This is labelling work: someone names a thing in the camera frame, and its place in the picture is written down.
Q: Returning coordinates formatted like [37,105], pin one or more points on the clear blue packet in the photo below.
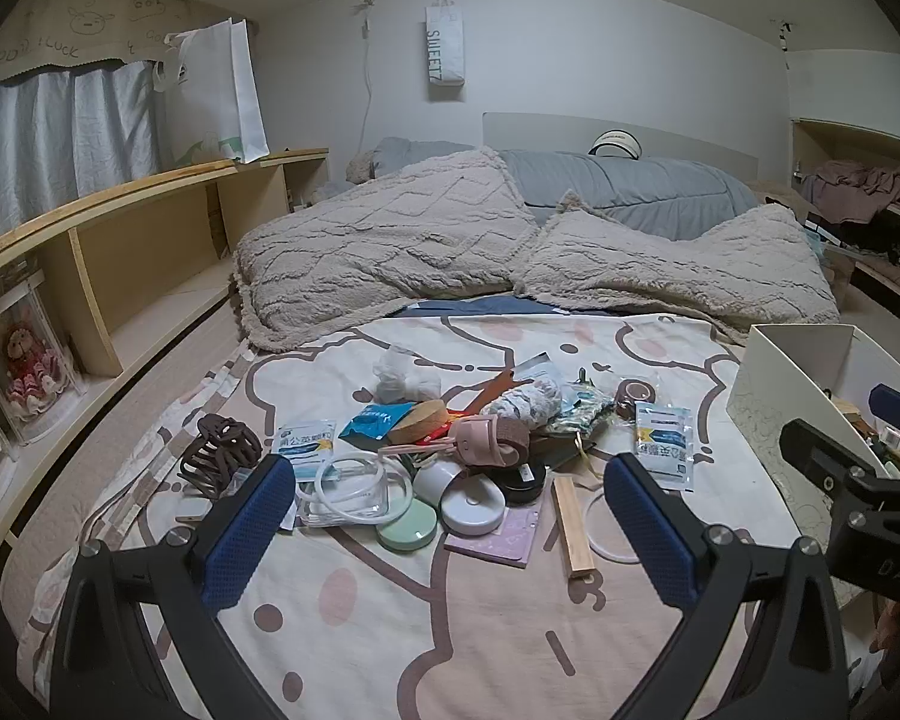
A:
[538,369]

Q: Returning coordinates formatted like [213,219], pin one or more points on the brown hair claw clip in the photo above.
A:
[217,454]

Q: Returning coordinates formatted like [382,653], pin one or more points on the cartoon bear printed bedsheet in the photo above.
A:
[420,652]

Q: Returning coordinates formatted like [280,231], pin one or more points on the clear plastic case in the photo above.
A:
[345,499]

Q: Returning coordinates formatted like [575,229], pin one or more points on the brown ribbed band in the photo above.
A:
[516,446]

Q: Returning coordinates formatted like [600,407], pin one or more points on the beige valance with cartoon drawings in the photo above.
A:
[82,22]

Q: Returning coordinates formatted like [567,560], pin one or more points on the crumpled white plastic bag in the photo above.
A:
[405,382]

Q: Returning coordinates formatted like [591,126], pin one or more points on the wooden shelf unit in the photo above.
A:
[157,240]

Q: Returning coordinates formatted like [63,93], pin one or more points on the white headboard panel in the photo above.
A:
[540,131]

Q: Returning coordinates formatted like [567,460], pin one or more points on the teal pouch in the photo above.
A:
[816,244]

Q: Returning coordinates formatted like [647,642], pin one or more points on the white knitted scrunchie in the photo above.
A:
[525,399]

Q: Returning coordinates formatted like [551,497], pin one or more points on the white blue medicine sachet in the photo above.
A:
[306,444]
[664,442]

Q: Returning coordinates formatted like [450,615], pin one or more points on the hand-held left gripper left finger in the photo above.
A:
[247,532]

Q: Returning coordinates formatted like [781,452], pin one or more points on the beige fuzzy blanket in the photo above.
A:
[390,240]

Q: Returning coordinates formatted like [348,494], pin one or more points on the brown tape roll in bag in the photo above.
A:
[634,394]

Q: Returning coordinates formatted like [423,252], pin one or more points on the white tote bag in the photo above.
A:
[217,90]

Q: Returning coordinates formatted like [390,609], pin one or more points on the wooden closet shelf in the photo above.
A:
[817,142]

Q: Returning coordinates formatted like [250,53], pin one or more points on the doll in clear display case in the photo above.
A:
[26,367]

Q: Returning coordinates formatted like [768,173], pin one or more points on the metal keyring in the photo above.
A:
[583,375]

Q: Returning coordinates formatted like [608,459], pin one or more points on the round cork piece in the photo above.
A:
[424,420]

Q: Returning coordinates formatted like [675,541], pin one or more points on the mint green round compact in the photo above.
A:
[405,529]

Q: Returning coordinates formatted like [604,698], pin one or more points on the dark blue sheet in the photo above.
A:
[495,305]

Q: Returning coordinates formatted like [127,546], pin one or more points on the pile of clothes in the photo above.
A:
[862,187]

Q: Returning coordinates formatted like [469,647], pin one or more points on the grey curtain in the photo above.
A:
[60,135]

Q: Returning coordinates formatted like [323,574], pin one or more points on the black round jar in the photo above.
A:
[521,489]

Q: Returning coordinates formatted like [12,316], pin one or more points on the white cap with black band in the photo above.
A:
[615,141]

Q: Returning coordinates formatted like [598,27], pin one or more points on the wooden block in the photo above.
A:
[574,532]

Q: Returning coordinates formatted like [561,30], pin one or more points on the grey duvet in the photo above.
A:
[607,180]

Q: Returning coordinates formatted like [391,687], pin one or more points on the white storage box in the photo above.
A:
[780,390]

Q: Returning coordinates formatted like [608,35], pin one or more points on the white hanging paper bag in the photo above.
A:
[446,52]

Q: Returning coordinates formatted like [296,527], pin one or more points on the blue foil packet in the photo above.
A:
[371,421]

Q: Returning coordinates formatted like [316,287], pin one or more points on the white round device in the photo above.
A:
[472,506]

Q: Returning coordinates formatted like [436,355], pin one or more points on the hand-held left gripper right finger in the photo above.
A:
[649,540]

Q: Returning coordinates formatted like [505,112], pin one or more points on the green patterned pouch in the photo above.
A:
[581,412]

